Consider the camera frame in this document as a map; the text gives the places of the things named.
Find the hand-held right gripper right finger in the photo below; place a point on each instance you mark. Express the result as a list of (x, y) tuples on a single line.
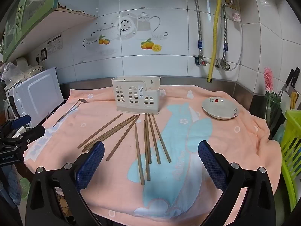
[(212, 164)]

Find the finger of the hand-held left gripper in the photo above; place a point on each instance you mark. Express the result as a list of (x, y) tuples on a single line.
[(30, 133), (21, 120)]

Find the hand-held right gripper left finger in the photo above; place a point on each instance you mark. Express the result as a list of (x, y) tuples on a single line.
[(90, 164)]

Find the brown wooden chopstick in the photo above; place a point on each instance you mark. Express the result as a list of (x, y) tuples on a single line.
[(139, 155), (161, 138), (148, 174), (122, 139), (124, 124), (112, 131), (149, 157), (103, 135), (101, 130), (154, 140)]

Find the cream plastic utensil holder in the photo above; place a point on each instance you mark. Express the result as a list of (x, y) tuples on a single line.
[(131, 94)]

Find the white microwave oven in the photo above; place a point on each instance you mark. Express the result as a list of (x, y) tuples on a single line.
[(37, 96)]

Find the blue cloth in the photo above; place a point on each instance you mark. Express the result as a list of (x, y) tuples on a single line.
[(10, 183)]

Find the peach printed towel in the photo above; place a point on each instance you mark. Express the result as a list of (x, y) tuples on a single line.
[(188, 134)]

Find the green plastic basin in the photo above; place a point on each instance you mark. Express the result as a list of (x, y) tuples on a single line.
[(24, 187)]

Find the clear plastic bag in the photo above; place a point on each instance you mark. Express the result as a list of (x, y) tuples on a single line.
[(9, 71)]

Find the white floral plate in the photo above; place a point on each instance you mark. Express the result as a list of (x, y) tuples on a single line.
[(219, 108)]

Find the black power plug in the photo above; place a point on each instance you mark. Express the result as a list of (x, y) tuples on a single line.
[(37, 59)]

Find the green plastic basket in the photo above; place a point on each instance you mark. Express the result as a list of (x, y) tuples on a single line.
[(291, 141)]

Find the white notice sticker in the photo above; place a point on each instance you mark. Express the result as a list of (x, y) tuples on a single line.
[(54, 43)]

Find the white plastic spoon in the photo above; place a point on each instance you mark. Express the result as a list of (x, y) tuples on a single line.
[(285, 101)]

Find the metal water valve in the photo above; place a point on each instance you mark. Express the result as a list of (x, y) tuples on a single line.
[(224, 65)]

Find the pink bottle brush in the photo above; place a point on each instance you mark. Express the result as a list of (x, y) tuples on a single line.
[(268, 77)]

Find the yellow kitchen tool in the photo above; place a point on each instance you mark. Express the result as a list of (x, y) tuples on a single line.
[(293, 100)]

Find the pink paper tag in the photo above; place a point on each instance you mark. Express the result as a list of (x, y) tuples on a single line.
[(235, 16)]

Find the wall power socket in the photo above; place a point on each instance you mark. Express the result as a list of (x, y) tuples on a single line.
[(43, 53)]

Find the green wall cabinet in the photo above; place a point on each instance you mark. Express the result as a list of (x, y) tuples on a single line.
[(35, 11)]

